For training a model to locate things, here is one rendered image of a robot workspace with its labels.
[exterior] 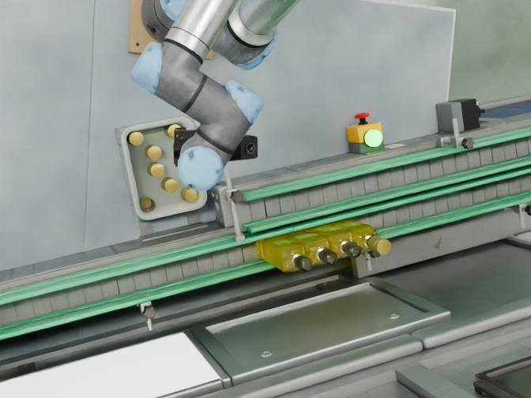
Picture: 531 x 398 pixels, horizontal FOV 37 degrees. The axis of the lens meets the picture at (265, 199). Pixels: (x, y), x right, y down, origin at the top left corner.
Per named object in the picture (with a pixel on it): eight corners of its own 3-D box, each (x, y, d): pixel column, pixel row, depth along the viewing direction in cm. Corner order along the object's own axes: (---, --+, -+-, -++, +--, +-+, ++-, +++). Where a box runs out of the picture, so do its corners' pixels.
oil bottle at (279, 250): (257, 257, 190) (288, 275, 170) (254, 235, 189) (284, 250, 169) (278, 253, 191) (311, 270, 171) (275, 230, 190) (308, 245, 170)
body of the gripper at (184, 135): (175, 125, 156) (172, 134, 145) (218, 124, 157) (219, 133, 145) (176, 163, 158) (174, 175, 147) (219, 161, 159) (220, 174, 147)
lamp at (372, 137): (364, 148, 202) (370, 148, 199) (362, 130, 201) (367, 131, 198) (380, 144, 203) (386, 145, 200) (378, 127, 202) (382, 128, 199)
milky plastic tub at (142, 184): (132, 217, 191) (138, 223, 183) (114, 127, 187) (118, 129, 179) (200, 202, 196) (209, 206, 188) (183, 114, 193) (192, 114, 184)
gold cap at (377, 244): (375, 232, 172) (385, 235, 168) (385, 243, 174) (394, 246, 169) (364, 243, 172) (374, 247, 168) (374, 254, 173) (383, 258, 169)
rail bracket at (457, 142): (434, 148, 203) (464, 150, 190) (431, 119, 201) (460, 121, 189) (448, 144, 204) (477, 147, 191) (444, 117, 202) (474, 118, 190)
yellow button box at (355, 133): (348, 152, 209) (360, 153, 202) (344, 124, 207) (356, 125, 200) (372, 147, 211) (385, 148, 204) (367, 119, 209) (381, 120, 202)
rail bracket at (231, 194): (224, 236, 186) (240, 245, 174) (212, 167, 183) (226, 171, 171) (236, 233, 187) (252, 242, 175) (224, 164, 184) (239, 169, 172)
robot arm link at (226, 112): (215, 69, 128) (179, 125, 130) (271, 105, 131) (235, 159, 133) (210, 63, 136) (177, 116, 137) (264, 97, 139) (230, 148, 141)
